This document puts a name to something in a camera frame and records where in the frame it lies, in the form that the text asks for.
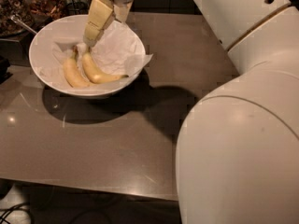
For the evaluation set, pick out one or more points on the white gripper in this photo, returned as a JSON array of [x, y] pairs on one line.
[[100, 14]]

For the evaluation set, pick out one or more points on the yellow banana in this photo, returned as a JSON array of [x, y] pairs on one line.
[[94, 73], [71, 72]]

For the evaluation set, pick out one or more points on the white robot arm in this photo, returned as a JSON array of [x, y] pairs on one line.
[[237, 159]]

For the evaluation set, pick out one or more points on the white ceramic bowl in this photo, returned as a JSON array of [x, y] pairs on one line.
[[39, 51]]

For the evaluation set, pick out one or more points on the glass bowl of nuts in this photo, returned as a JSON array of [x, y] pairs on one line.
[[17, 8]]

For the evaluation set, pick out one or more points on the white paper napkin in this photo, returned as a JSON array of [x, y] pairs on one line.
[[119, 52]]

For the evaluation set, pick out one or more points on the glass jar of snacks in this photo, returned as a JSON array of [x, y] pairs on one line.
[[51, 8]]

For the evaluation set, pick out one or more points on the black object at left edge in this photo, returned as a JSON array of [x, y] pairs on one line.
[[4, 73]]

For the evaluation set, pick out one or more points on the black wire cup holder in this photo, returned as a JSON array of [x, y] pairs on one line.
[[76, 7]]

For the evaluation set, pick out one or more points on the metal spoon handle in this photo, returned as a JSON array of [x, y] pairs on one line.
[[19, 22]]

